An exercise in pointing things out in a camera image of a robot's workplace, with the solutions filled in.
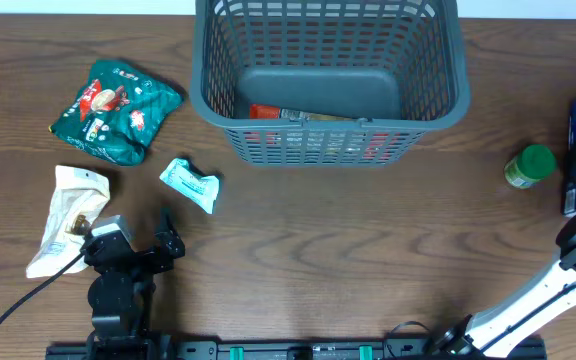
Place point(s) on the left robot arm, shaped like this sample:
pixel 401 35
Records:
pixel 121 297

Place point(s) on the green lid jar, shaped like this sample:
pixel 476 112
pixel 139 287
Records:
pixel 532 165

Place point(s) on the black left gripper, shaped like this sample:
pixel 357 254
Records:
pixel 150 254

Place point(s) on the beige paper pouch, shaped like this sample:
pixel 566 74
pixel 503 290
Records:
pixel 78 193

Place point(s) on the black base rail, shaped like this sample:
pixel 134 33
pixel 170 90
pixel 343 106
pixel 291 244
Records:
pixel 393 348

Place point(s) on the grey plastic lattice basket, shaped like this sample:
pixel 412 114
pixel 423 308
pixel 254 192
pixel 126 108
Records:
pixel 399 64

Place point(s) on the green snack bag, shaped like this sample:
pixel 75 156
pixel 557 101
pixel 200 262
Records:
pixel 116 115

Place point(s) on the light teal small packet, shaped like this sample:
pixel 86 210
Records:
pixel 202 190

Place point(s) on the orange pasta packet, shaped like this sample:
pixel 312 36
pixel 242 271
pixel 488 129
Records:
pixel 317 139

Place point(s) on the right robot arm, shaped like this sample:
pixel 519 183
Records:
pixel 497 331

